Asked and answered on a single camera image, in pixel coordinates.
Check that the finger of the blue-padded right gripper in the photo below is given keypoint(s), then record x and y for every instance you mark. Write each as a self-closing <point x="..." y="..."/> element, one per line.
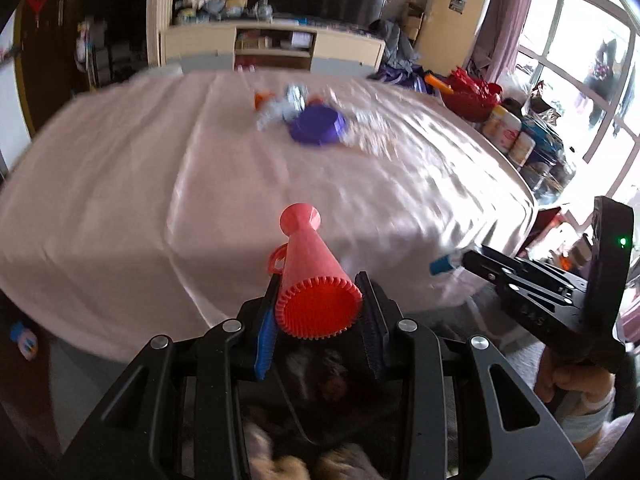
<point x="446" y="264"/>

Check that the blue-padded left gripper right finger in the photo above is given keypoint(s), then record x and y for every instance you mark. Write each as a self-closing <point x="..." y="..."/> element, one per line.
<point x="503" y="430"/>

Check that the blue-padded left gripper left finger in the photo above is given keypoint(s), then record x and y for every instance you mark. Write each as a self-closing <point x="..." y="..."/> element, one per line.
<point x="135" y="431"/>

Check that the pink plastic toy megaphone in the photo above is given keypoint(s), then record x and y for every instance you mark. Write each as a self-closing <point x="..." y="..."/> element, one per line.
<point x="317" y="299"/>

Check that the purple plastic bowl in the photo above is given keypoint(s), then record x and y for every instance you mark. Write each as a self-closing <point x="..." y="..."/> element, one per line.
<point x="318" y="125"/>

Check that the clear plastic bag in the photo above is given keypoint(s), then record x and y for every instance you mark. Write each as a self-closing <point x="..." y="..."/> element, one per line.
<point x="276" y="110"/>

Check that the orange wrapper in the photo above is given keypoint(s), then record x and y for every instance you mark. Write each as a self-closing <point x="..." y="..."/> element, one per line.
<point x="261" y="98"/>

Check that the silver foil blister pack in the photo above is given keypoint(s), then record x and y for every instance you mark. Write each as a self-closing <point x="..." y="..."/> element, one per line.
<point x="296" y="96"/>

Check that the person's right hand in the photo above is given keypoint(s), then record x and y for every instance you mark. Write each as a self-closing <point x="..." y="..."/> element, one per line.
<point x="594" y="383"/>

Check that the yellow-label white canister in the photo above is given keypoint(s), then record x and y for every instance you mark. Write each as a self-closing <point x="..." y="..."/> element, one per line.
<point x="494" y="121"/>

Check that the white pink-label canister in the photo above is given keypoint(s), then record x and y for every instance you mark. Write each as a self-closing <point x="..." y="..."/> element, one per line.
<point x="507" y="132"/>

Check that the red plastic basket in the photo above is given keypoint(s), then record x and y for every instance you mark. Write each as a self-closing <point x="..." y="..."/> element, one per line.
<point x="469" y="97"/>

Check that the pink satin tablecloth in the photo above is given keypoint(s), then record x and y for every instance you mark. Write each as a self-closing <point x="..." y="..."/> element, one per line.
<point x="152" y="207"/>

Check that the beige standing air conditioner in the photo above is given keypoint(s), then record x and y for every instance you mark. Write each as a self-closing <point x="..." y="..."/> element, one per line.
<point x="448" y="33"/>

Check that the pink window curtain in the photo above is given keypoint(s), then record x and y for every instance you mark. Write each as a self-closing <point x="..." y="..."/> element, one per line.
<point x="500" y="33"/>

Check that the beige TV cabinet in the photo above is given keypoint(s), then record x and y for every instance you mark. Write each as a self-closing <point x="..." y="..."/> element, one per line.
<point x="241" y="45"/>

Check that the dark brown door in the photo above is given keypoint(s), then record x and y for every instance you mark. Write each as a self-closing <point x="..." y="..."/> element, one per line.
<point x="46" y="72"/>

